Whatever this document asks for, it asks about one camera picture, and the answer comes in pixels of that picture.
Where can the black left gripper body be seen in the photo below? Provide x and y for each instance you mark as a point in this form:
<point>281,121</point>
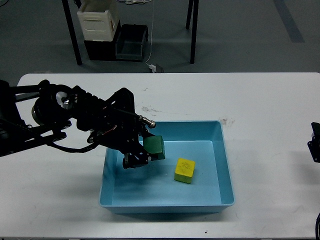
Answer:
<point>124,136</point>

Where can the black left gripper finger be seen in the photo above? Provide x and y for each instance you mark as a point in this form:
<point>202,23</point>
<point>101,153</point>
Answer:
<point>135,160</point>
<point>143,132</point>

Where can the green block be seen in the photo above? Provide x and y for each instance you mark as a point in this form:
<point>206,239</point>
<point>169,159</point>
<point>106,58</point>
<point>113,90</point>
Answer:
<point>155,146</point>

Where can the yellow block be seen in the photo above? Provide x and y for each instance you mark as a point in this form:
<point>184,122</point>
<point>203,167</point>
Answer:
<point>184,170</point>

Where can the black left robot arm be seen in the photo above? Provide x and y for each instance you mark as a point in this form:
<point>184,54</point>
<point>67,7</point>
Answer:
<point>36,115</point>

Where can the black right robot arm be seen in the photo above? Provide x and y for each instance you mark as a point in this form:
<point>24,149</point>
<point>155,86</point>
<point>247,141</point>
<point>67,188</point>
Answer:
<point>314,143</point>

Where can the light blue plastic box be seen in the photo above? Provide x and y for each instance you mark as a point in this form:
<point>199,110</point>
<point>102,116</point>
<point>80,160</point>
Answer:
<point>152,188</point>

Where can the white power adapter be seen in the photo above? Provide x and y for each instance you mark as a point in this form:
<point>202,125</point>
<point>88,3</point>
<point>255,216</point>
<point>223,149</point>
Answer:
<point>152,68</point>

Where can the dark grey open bin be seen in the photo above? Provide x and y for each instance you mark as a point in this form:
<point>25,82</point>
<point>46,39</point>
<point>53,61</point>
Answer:
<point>131,42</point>

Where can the black storage bin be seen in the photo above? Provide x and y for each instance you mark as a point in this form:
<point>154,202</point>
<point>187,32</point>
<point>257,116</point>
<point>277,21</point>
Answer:
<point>103,50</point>

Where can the cream plastic crate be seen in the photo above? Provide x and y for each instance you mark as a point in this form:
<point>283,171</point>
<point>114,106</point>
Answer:
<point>98,20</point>

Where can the black rear table leg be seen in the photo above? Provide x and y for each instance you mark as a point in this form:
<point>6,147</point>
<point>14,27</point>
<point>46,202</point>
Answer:
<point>189,14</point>

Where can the black table leg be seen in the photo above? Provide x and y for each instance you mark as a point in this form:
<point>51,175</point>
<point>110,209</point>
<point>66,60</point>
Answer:
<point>72,33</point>
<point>189,14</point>
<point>194,22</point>

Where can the black right table leg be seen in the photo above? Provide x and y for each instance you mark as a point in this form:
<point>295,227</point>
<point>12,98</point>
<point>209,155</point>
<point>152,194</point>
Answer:
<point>194,22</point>

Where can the black left table leg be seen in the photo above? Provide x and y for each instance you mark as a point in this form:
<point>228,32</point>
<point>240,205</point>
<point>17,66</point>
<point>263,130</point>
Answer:
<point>72,33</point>

